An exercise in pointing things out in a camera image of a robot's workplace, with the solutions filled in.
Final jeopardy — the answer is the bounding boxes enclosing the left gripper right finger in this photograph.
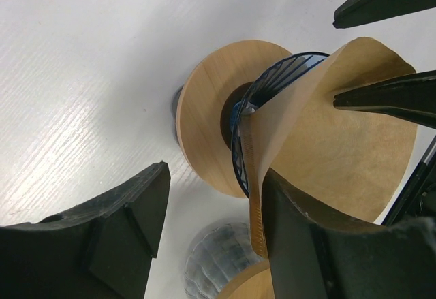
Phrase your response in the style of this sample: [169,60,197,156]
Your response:
[262,170,435,298]

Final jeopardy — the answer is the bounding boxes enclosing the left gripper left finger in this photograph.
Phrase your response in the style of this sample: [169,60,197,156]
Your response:
[1,162,170,298]

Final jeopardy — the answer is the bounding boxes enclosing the wooden dripper ring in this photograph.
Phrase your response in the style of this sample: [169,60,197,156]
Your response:
[176,39,294,198]
[217,259,275,299]

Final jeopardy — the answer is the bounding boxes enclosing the grey glass carafe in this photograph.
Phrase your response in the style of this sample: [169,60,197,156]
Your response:
[184,220,262,298]

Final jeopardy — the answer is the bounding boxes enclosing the brown paper coffee filter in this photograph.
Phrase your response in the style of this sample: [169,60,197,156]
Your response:
[239,37,417,257]

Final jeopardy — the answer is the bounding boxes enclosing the blue plastic dripper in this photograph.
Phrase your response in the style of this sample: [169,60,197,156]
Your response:
[226,52,329,197]

